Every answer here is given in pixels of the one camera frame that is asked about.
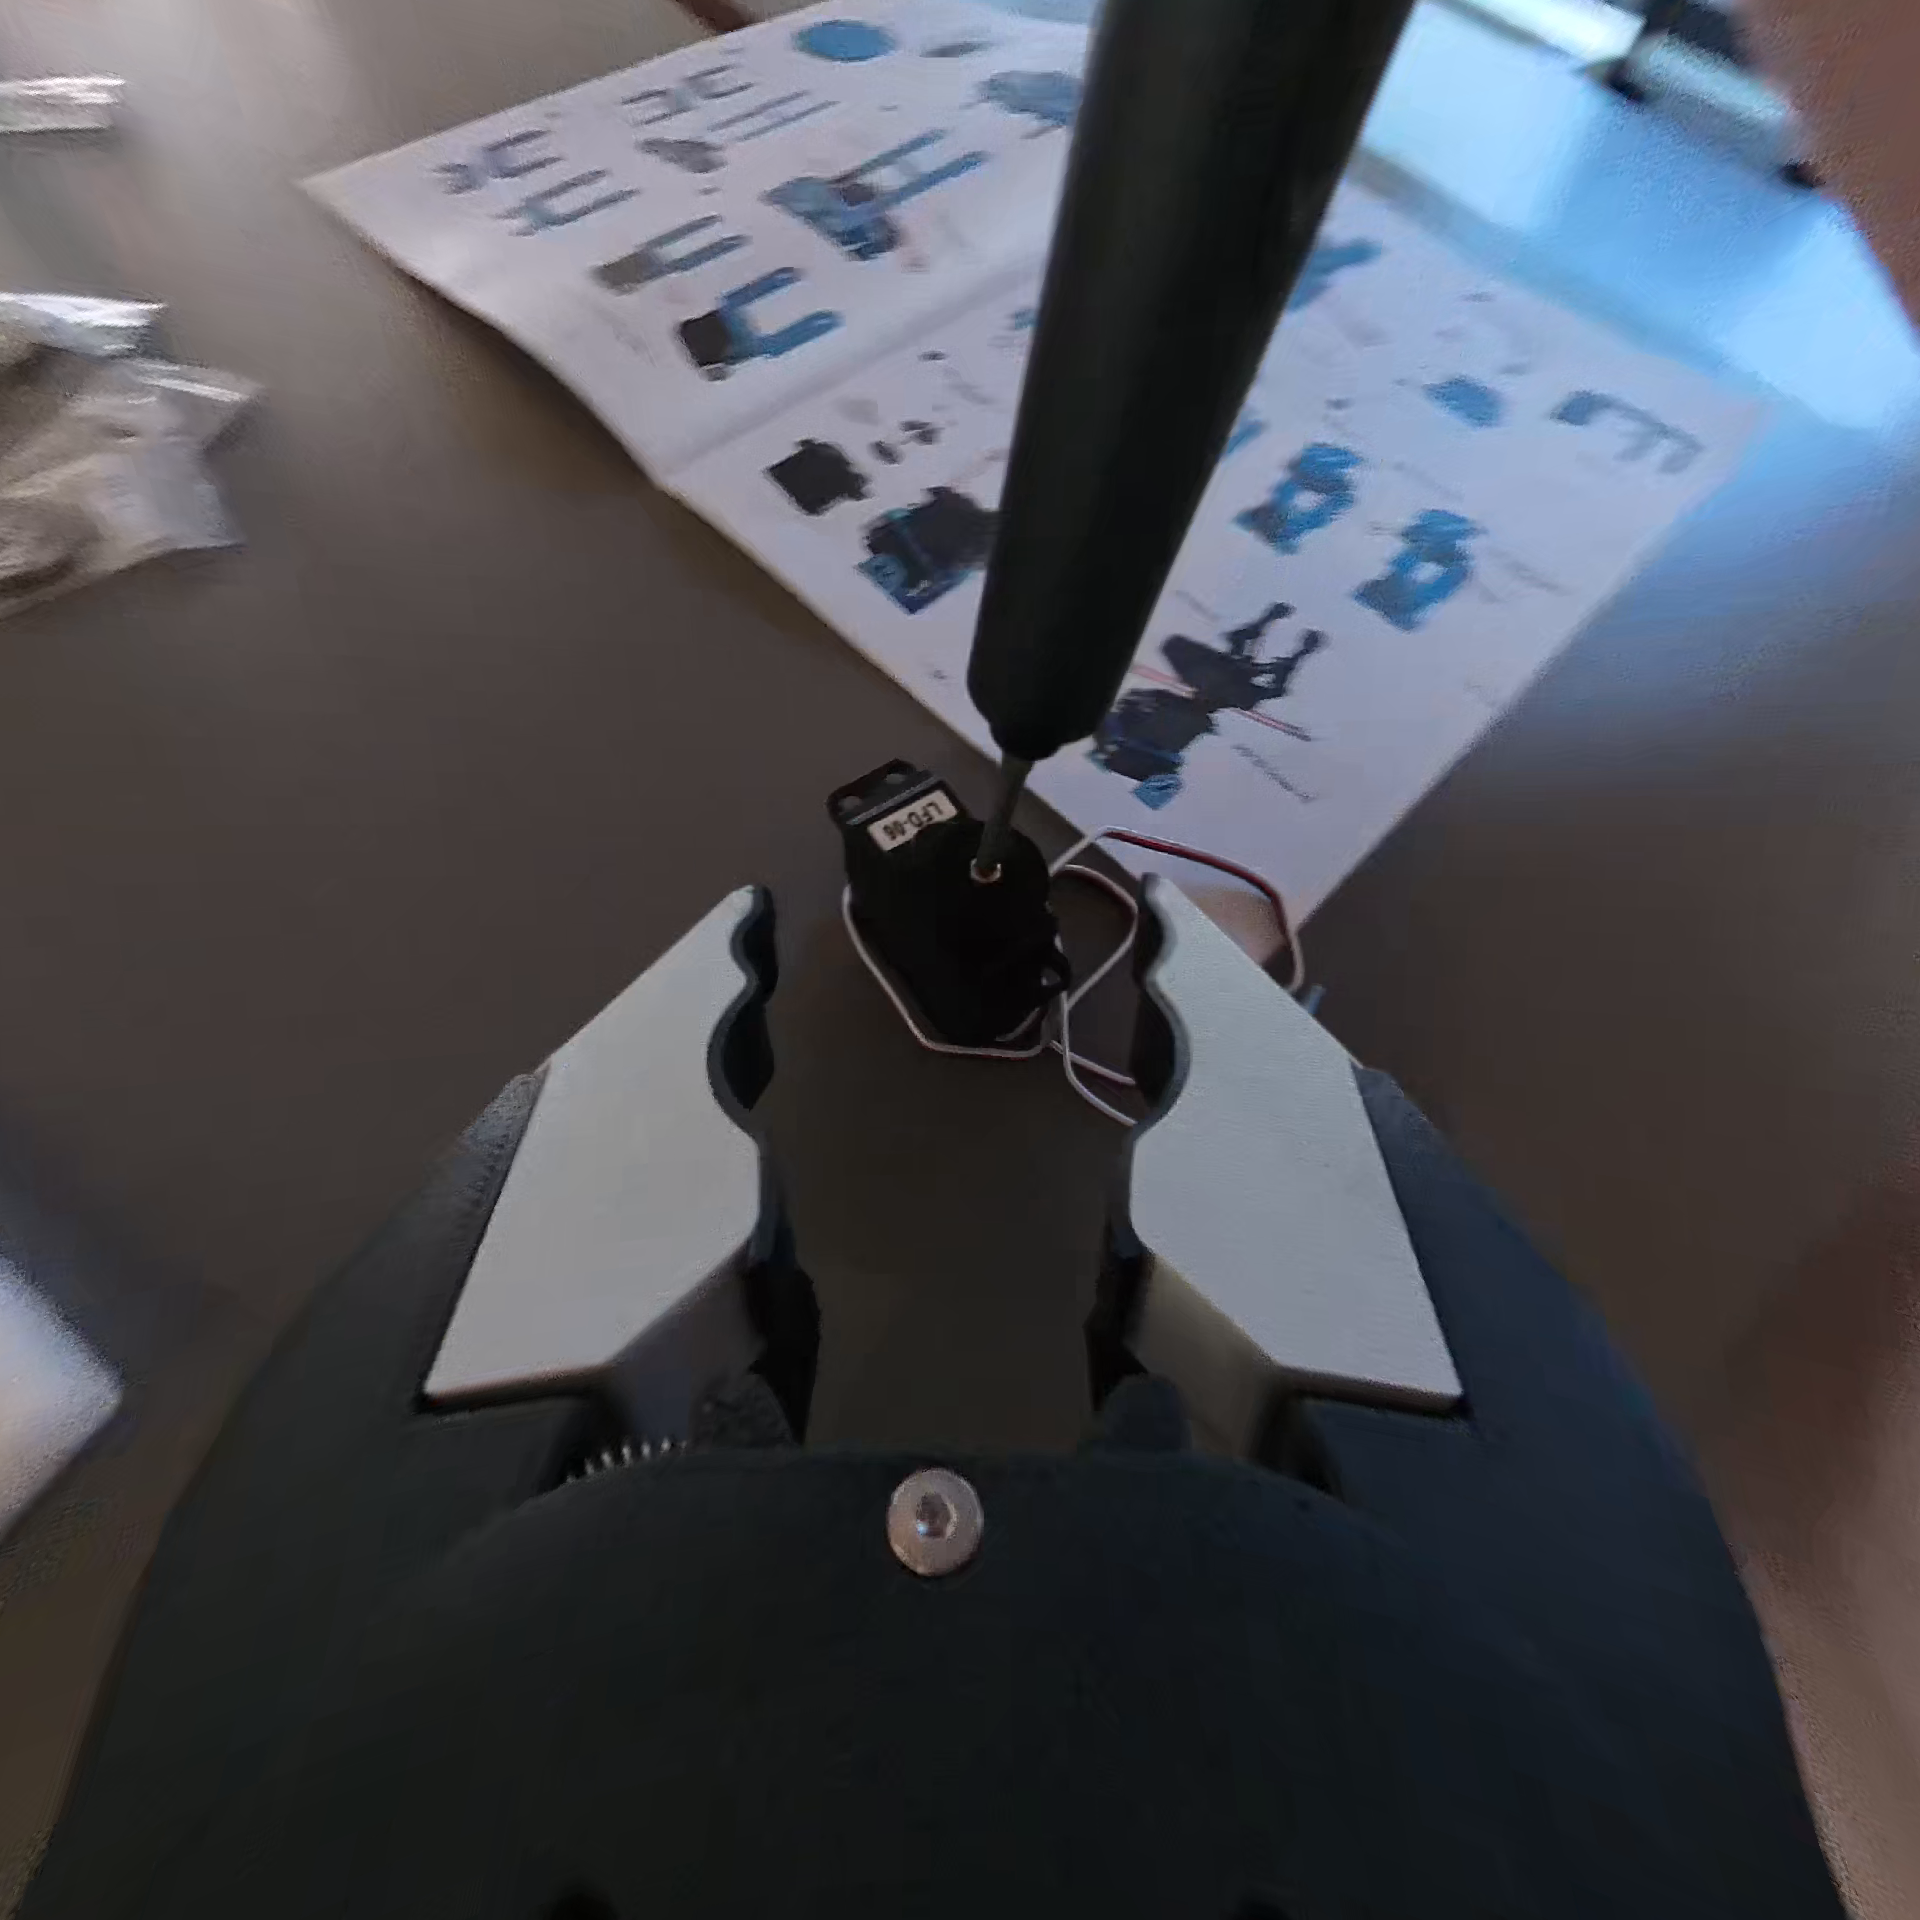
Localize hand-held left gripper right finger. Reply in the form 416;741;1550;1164
1095;874;1466;1457

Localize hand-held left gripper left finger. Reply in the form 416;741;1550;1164
424;885;826;1444

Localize pink white wire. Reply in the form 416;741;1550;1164
840;830;1322;1128

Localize white foam piece with cutout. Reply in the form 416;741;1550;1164
0;1259;126;1537

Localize black precision screwdriver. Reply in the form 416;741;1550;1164
966;0;1419;886

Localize wood edged desk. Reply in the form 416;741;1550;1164
0;0;1920;1920

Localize pale desk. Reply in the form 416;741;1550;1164
1342;0;1914;436

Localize printed instruction sheet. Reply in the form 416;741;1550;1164
300;0;1766;923

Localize scattered small screw bags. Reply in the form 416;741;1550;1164
0;75;266;619

